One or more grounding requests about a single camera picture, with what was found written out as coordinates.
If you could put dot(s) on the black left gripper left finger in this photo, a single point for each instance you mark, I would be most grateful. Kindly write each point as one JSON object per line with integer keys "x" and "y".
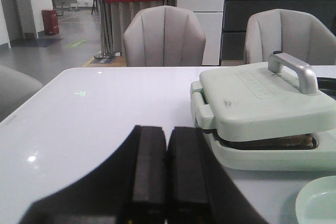
{"x": 128, "y": 187}

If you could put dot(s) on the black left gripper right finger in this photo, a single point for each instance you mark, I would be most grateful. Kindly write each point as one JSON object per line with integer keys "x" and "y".
{"x": 199, "y": 190}

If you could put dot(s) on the white bread slice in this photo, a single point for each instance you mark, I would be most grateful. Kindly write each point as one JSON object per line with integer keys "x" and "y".
{"x": 296, "y": 140}

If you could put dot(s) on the mint green sandwich maker lid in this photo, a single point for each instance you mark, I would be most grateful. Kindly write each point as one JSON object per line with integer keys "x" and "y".
{"x": 276, "y": 98}

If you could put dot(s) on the mint green round plate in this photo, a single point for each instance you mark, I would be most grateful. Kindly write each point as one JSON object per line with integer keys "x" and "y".
{"x": 315, "y": 202}

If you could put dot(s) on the grey chair at left edge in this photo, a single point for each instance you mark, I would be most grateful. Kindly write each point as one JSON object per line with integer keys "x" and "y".
{"x": 16, "y": 88}

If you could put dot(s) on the left grey armchair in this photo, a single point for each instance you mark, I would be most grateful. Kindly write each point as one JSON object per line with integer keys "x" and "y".
{"x": 164, "y": 36}

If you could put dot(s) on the grey armchair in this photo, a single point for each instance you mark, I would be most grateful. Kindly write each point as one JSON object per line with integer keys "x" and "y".
{"x": 164, "y": 36}
{"x": 299, "y": 34}

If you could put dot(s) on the black round frying pan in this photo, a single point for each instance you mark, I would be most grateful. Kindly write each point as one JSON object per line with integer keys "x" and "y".
{"x": 327, "y": 85}

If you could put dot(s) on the red trash bin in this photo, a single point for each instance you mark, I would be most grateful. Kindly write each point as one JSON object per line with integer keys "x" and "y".
{"x": 50, "y": 21}

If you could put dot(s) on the right grey armchair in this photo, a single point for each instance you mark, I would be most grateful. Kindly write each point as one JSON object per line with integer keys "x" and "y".
{"x": 299, "y": 34}

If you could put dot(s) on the white cabinet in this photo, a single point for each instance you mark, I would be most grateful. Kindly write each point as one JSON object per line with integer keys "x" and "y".
{"x": 210, "y": 15}

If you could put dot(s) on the barrier post base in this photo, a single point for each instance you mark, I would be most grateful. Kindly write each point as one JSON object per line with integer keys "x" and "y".
{"x": 103, "y": 55}

